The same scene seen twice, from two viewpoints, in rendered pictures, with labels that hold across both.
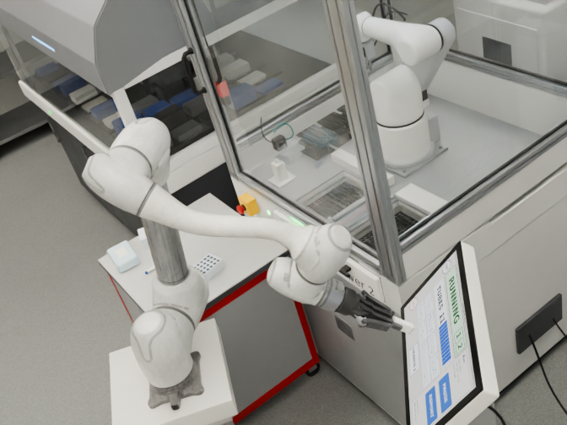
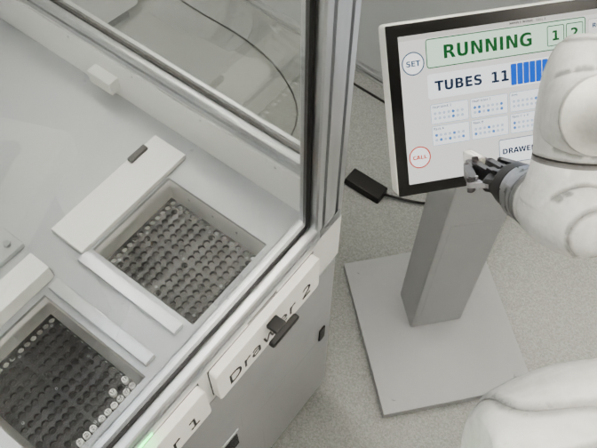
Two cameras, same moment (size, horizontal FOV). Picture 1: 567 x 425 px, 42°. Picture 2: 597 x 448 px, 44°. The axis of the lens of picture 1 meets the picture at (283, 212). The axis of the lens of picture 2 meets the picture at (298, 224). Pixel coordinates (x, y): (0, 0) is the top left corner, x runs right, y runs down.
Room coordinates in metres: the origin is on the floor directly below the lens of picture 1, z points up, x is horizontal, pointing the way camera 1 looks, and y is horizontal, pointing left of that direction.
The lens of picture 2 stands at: (2.12, 0.34, 2.09)
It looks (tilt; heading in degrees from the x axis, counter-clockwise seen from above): 58 degrees down; 243
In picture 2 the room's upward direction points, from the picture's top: straight up
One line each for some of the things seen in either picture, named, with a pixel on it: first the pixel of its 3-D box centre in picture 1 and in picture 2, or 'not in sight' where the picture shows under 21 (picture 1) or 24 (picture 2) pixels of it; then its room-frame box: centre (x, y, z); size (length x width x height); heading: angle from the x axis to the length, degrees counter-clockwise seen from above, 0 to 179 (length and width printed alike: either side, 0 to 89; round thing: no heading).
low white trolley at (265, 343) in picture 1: (215, 319); not in sight; (2.44, 0.42, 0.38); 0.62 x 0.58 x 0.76; 26
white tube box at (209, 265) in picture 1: (205, 268); not in sight; (2.30, 0.36, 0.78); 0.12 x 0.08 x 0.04; 128
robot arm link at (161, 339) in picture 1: (159, 342); not in sight; (1.73, 0.49, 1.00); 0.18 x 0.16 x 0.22; 156
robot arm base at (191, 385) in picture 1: (173, 379); not in sight; (1.70, 0.49, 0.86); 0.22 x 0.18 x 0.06; 0
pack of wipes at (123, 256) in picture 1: (123, 255); not in sight; (2.54, 0.69, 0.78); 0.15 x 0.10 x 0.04; 20
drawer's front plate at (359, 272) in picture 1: (352, 271); (267, 325); (1.92, -0.17, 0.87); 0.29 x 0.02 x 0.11; 26
